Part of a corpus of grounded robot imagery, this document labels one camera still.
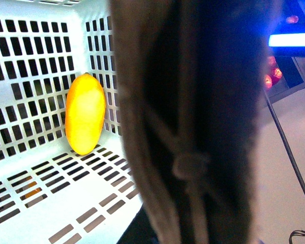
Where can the yellow mango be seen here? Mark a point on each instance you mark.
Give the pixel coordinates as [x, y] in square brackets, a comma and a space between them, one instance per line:
[85, 111]

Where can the light teal plastic basket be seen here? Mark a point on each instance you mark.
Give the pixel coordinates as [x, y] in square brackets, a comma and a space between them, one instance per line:
[175, 162]

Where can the red fruits in background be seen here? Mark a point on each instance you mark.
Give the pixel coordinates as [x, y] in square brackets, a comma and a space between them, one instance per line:
[275, 74]

